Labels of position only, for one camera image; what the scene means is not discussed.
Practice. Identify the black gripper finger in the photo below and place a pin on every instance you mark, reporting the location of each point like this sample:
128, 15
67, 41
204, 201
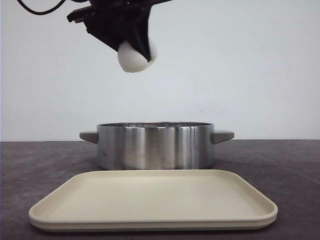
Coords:
107, 34
137, 30

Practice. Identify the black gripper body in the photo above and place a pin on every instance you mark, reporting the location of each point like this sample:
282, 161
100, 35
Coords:
127, 9

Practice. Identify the white panda bun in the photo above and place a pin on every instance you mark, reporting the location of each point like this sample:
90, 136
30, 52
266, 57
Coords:
132, 61

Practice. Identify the stainless steel steamer pot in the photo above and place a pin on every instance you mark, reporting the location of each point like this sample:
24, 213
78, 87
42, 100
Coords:
156, 145

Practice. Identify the beige plastic tray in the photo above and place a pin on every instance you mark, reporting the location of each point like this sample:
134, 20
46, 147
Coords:
153, 200

